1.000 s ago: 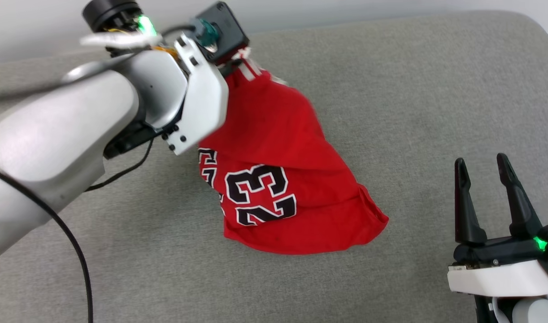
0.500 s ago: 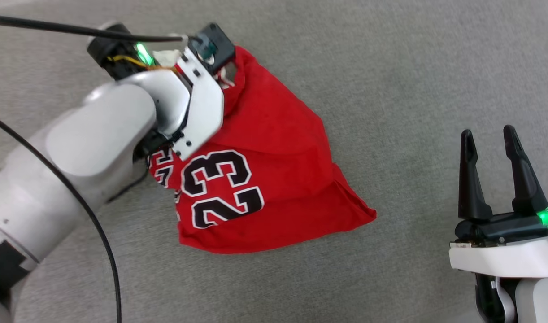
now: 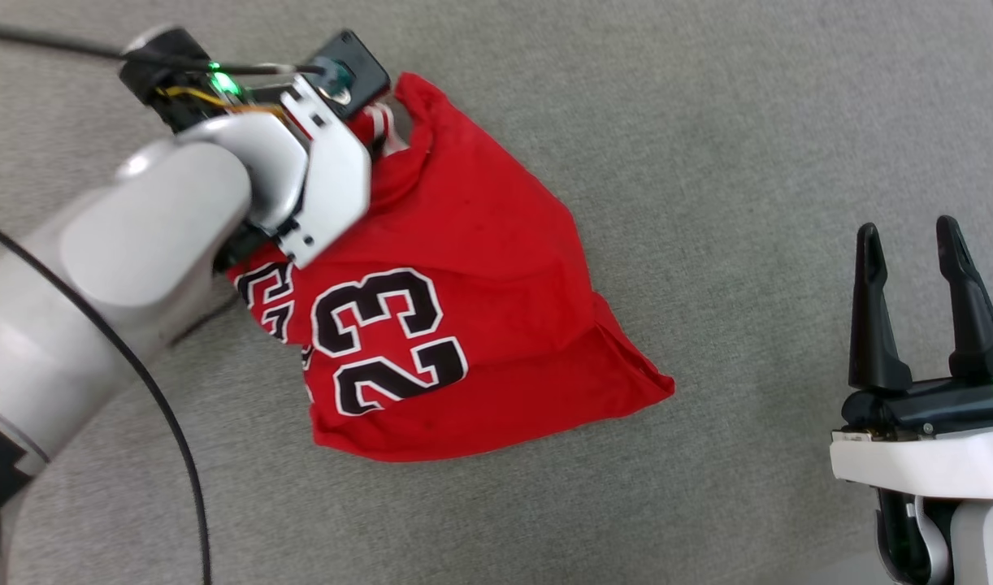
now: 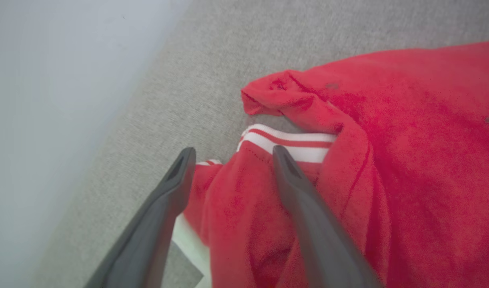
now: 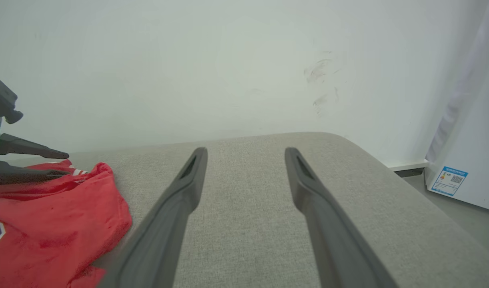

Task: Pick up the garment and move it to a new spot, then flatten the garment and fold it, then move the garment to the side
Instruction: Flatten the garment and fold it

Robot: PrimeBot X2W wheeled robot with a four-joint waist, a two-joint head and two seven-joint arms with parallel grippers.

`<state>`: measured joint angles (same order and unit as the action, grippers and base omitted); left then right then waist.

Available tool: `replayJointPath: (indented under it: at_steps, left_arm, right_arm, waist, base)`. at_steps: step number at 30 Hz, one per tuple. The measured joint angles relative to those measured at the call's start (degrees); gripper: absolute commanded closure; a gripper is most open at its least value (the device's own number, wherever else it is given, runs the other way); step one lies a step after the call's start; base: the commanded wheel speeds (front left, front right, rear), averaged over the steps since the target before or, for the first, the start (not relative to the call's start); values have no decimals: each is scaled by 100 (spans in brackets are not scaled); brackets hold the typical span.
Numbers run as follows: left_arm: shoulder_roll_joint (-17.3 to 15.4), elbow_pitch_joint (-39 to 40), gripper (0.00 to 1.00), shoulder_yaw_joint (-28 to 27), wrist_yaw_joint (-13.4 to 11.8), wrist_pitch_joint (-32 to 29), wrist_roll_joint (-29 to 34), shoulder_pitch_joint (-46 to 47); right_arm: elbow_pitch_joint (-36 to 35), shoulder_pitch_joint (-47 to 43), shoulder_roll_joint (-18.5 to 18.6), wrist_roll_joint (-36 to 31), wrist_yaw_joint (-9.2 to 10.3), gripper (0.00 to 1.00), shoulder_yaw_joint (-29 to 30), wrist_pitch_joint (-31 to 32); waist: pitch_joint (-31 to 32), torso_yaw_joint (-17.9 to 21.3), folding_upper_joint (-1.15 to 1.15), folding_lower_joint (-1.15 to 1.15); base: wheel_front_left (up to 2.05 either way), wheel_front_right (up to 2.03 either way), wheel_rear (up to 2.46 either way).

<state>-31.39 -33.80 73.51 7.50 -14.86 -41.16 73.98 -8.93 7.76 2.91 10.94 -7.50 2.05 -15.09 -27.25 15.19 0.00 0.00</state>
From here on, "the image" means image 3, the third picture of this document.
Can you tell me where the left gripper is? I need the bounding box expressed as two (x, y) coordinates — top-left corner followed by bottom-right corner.
(119, 24), (304, 132)

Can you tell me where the thin black cable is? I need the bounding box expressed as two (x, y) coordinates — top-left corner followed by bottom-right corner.
(0, 213), (214, 585)
(0, 23), (328, 79)

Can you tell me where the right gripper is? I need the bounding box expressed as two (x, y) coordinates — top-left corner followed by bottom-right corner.
(830, 215), (993, 501)

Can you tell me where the red number 23 jersey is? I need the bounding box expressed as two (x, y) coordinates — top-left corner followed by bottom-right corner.
(228, 71), (676, 464)

